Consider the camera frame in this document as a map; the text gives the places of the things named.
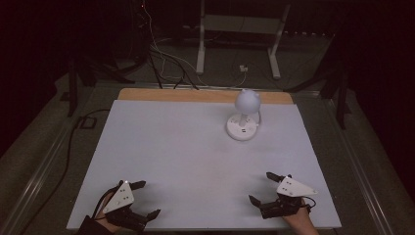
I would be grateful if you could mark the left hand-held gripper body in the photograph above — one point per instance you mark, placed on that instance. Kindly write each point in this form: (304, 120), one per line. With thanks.
(121, 197)

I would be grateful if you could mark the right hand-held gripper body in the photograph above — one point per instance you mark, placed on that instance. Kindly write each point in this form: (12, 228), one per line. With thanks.
(287, 196)

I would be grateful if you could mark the person's right hand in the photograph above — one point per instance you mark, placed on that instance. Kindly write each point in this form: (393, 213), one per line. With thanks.
(298, 219)

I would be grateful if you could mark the person's left hand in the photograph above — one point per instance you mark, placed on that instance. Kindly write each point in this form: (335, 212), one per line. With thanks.
(105, 219)

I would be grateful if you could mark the white table cover sheet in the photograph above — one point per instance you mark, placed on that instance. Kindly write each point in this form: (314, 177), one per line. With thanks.
(195, 156)

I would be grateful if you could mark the white round desk lamp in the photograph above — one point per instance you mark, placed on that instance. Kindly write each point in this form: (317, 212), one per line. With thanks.
(244, 114)

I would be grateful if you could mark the black square floor box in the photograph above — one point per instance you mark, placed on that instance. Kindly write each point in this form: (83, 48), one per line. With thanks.
(88, 122)

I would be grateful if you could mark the black tripod stand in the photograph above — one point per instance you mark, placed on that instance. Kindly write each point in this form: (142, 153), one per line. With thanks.
(339, 94)
(73, 84)

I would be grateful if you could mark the white plug adapter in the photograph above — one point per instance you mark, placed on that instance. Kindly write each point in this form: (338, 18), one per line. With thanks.
(243, 68)

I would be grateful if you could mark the white metal stand frame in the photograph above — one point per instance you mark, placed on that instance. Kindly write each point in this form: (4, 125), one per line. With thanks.
(238, 24)

